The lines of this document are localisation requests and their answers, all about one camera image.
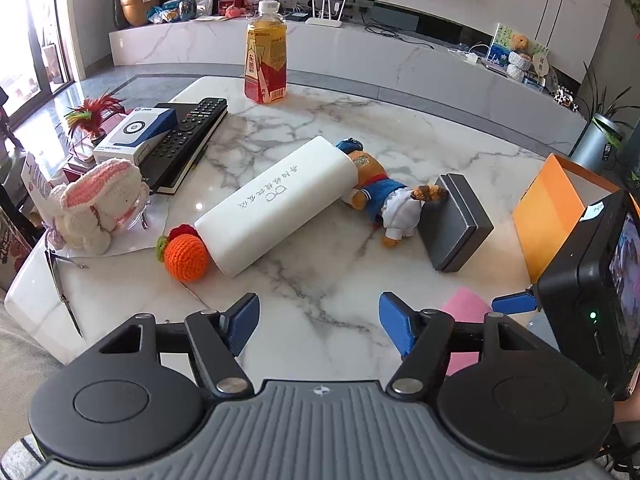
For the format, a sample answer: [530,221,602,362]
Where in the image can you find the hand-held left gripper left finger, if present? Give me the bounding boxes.
[96,292,261,398]

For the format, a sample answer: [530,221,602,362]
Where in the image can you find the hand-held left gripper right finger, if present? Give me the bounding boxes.
[378,291,556,395]

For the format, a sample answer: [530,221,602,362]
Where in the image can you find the green and blue painted card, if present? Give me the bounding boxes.
[487,22,550,69]

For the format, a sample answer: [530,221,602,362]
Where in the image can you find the white cylinder tube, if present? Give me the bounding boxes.
[193,135,357,277]

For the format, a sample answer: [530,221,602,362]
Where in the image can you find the white charger with cable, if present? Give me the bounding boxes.
[447,42,488,67]

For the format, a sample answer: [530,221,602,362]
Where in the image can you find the brown plush bear blue outfit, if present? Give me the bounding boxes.
[334,138,449,250]

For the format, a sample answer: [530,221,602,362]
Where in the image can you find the yellow tea bottle red label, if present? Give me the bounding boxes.
[243,0,290,105]

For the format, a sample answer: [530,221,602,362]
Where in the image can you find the black and white cow toy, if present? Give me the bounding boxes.
[552,86,580,113]

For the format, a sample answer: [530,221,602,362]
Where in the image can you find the golden round jar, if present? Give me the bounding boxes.
[119,0,161,29]

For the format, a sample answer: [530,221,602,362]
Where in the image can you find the blue snack bag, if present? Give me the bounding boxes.
[148,0,181,25]

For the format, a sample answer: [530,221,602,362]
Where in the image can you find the white marble television console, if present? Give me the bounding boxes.
[108,12,589,157]

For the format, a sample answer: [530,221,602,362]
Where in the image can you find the glass balcony door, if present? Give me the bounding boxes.
[0,0,77,122]

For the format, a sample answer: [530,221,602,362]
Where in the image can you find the person's right hand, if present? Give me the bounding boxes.
[613,359,640,424]

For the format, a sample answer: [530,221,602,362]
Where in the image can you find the white router with antennas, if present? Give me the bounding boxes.
[304,0,347,29]

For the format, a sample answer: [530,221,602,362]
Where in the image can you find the clear plastic tray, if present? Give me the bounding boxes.
[47,194,152,257]

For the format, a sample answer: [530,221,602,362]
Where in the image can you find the pink notebook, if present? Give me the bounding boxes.
[439,286,494,376]

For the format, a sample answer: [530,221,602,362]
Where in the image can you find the orange crochet fruit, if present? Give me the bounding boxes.
[155,224,211,281]

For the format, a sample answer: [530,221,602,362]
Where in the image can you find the orange cardboard box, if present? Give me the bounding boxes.
[512,153,627,285]

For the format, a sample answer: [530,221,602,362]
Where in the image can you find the printed paper card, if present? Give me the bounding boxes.
[20,152,54,211]

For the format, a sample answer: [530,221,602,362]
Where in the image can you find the red green feather shuttlecock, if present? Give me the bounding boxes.
[63,90,126,139]

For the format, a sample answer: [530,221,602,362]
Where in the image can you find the blue and white box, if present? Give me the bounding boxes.
[92,106,179,166]

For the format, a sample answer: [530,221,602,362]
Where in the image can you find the dark grey gift box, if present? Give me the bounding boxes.
[418,173,495,274]

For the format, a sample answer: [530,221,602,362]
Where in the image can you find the long-leaf potted plant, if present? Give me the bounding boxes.
[582,59,640,146]

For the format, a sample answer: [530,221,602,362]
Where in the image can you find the black remote controls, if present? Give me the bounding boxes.
[139,102,229,196]

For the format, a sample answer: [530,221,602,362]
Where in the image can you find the silver trash can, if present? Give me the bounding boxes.
[569,112,624,171]

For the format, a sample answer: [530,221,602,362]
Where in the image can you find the pink white crochet bunny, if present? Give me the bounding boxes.
[47,157,151,256]

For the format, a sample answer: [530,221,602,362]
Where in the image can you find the thin metal stick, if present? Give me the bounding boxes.
[44,248,85,339]

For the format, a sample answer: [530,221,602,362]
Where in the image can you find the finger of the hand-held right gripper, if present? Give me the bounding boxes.
[491,283,546,315]

